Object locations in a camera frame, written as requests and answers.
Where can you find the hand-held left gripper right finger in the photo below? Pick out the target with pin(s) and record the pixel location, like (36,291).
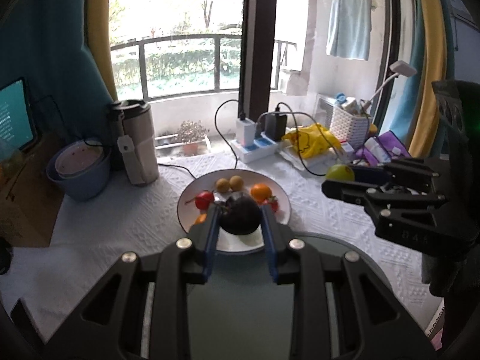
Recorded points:
(269,232)

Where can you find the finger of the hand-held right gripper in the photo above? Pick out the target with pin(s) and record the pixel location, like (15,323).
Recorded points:
(348,191)
(375,174)

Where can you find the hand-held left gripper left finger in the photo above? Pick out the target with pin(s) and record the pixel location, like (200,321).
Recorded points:
(212,232)

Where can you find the small orange kumquat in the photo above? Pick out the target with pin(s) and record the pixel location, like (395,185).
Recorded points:
(200,219)

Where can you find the green round fruit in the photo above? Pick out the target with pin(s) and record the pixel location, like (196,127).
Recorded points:
(339,172)

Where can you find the small red strawberry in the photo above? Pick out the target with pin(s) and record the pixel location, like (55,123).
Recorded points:
(273,204)

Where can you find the dark purple round fruit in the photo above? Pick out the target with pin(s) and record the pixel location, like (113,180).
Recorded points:
(240,213)

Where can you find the white round plate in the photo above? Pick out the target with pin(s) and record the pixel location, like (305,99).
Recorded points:
(189,206)

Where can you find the orange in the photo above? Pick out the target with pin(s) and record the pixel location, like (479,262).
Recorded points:
(260,192)

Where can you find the yellow-brown longan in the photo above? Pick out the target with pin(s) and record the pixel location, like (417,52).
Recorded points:
(236,182)
(222,184)

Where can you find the purple bag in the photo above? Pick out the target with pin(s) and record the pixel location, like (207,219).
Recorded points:
(393,142)

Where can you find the red white box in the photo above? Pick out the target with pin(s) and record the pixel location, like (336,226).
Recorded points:
(345,147)

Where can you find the white woven basket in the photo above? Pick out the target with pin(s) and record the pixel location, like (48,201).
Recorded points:
(348,127)

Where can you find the white plastic packet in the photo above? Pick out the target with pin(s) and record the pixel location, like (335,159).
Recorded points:
(296,157)

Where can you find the light blue curtain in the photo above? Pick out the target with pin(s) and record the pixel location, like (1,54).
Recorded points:
(414,112)

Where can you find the yellow plastic bag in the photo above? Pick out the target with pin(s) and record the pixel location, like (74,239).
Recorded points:
(311,138)

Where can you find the printed small carton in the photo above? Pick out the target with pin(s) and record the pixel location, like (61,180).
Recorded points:
(351,105)

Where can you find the white embossed table cloth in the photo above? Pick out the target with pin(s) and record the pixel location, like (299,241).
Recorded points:
(131,225)

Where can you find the white power strip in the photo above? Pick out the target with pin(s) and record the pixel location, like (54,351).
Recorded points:
(255,152)

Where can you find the black charger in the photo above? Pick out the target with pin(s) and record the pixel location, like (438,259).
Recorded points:
(276,127)

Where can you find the potted plant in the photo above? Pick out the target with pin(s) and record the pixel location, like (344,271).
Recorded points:
(191,135)

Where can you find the white gooseneck lamp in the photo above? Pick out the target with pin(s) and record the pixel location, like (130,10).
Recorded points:
(403,68)

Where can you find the white charger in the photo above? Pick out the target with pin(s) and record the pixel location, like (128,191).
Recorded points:
(245,131)

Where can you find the yellow curtain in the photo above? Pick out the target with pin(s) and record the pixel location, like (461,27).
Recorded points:
(99,26)
(431,45)

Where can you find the blue bowl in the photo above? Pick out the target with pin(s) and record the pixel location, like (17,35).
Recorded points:
(78,189)

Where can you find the light blue hanging towel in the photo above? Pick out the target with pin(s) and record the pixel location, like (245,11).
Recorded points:
(348,26)

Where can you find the pink bowl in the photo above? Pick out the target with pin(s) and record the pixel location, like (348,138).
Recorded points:
(78,159)

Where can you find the grey balcony railing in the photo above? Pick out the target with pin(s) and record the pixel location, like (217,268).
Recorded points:
(217,63)

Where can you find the tablet with teal screen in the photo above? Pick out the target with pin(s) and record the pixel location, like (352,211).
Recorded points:
(15,116)

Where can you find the teal curtain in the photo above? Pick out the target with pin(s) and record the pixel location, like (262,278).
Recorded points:
(56,45)

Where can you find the black window post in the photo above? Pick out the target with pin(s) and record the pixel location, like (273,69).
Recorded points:
(258,45)

